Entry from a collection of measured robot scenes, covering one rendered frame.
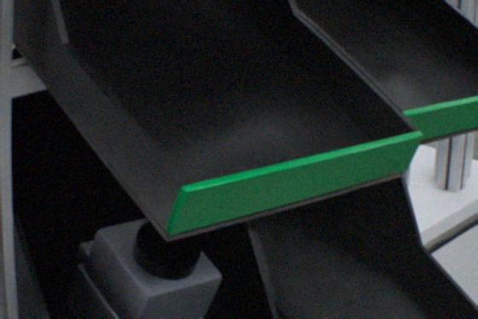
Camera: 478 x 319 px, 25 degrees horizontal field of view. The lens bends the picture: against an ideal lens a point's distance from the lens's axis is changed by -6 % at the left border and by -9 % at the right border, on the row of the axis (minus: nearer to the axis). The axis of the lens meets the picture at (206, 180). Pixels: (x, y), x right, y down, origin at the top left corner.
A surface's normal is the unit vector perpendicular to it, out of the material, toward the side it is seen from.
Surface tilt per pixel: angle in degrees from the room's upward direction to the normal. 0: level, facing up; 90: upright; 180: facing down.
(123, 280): 90
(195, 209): 115
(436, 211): 0
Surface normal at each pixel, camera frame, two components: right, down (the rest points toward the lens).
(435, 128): 0.56, 0.65
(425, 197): 0.04, -0.94
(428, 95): 0.30, -0.74
